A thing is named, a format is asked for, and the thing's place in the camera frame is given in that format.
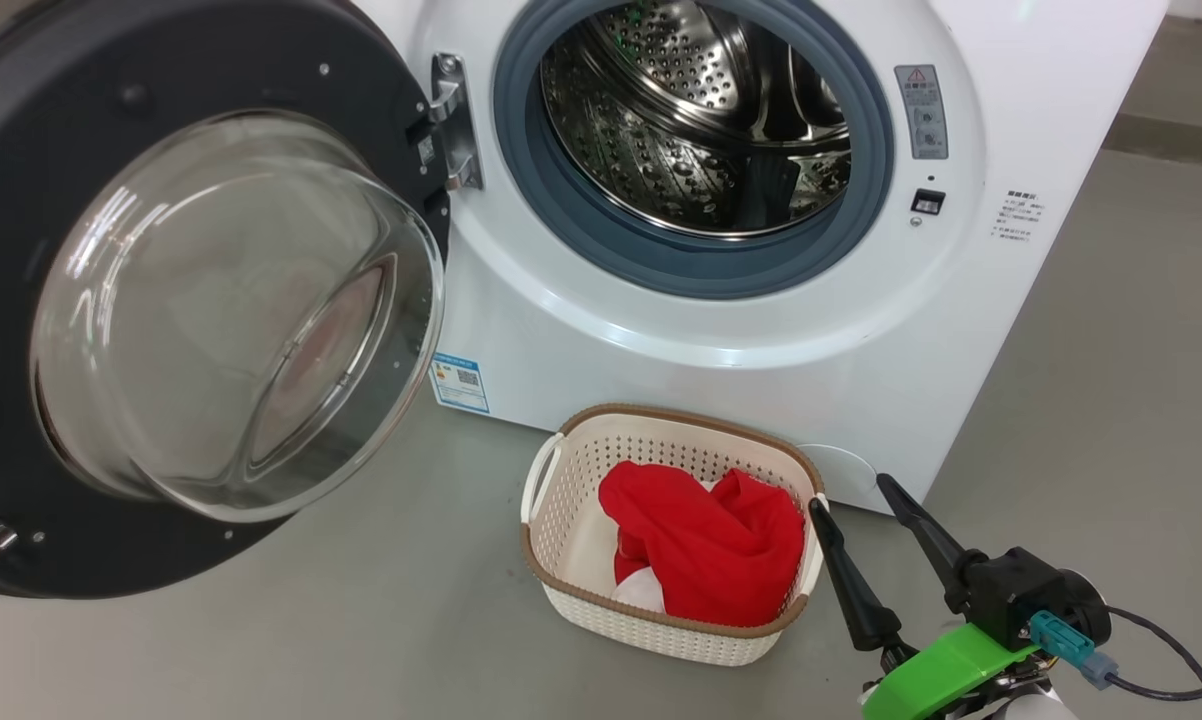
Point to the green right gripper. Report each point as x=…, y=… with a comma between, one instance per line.
x=941, y=675

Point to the red garment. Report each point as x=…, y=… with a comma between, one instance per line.
x=711, y=550

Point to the black washer door glass window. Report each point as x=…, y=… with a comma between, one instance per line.
x=211, y=320

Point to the white front-load washing machine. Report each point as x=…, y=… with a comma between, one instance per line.
x=711, y=370

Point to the cream perforated laundry basket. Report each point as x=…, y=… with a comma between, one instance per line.
x=581, y=470

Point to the grey rubber door gasket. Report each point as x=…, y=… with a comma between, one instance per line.
x=516, y=120

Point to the metal door hinge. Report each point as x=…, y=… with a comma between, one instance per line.
x=456, y=120

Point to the metal door latch hook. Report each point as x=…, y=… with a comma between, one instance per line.
x=1, y=536

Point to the round drain filter cover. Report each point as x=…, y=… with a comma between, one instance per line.
x=846, y=470

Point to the printed instruction text label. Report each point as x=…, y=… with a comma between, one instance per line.
x=1021, y=215

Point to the grey warning sticker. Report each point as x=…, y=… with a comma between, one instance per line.
x=921, y=112

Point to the steel washer drum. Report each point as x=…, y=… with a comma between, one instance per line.
x=681, y=150

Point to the blue energy label sticker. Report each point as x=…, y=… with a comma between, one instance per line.
x=459, y=382

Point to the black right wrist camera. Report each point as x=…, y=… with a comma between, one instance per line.
x=1021, y=590

